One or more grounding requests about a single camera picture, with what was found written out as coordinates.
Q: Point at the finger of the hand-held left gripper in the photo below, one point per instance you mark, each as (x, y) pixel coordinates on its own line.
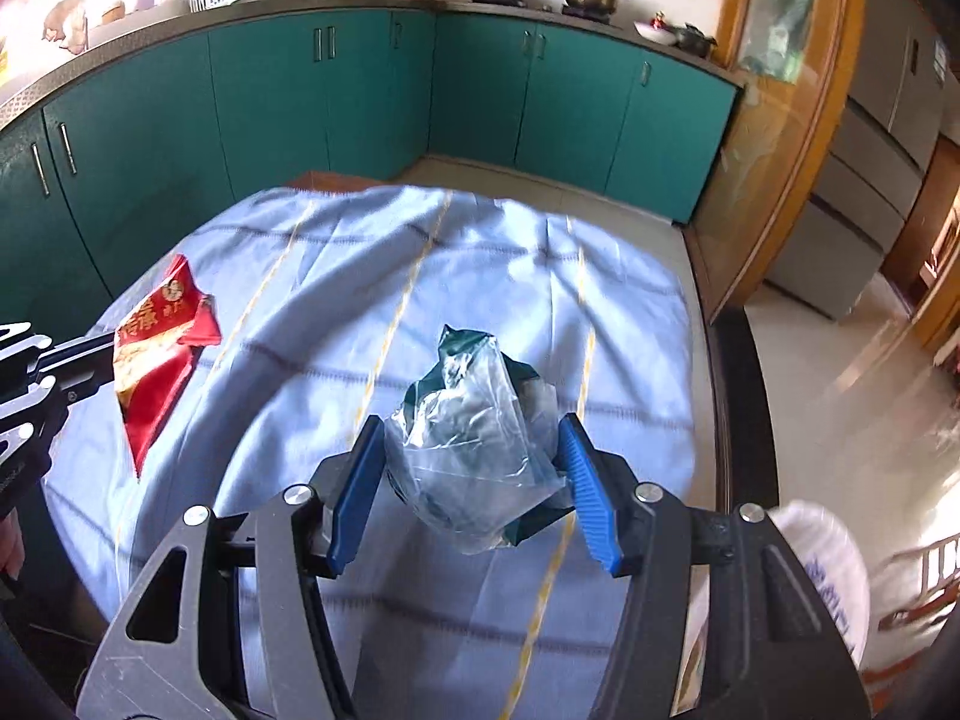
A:
(82, 384)
(75, 349)

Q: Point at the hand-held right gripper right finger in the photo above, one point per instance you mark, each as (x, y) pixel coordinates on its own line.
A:
(592, 487)

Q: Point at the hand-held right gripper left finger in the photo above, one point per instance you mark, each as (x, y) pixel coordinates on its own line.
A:
(356, 480)

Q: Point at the red snack packet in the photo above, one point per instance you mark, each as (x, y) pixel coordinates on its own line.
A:
(157, 375)

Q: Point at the clear plastic bag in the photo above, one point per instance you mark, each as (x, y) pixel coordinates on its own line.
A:
(472, 435)

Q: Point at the white sack blue print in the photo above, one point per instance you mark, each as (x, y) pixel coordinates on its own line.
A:
(825, 562)

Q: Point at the person's left hand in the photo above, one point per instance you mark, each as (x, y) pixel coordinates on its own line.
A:
(9, 547)

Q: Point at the blue checked tablecloth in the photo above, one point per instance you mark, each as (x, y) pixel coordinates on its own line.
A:
(300, 277)

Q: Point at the dark stone countertop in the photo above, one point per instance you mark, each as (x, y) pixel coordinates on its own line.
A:
(112, 45)

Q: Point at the teal kitchen cabinets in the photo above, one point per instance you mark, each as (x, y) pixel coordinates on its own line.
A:
(300, 90)

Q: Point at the wooden chair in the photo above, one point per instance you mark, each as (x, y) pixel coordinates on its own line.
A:
(930, 562)

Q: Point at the grey refrigerator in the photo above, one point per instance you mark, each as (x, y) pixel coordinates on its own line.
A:
(847, 202)

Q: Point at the wooden framed glass door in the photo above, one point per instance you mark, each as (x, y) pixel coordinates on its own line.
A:
(780, 127)

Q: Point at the black lidded pot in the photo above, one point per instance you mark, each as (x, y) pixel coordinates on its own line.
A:
(694, 41)

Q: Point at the white bowl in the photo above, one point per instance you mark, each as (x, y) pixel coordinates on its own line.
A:
(654, 31)

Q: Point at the wooden door frame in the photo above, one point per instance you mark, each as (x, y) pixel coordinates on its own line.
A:
(930, 240)

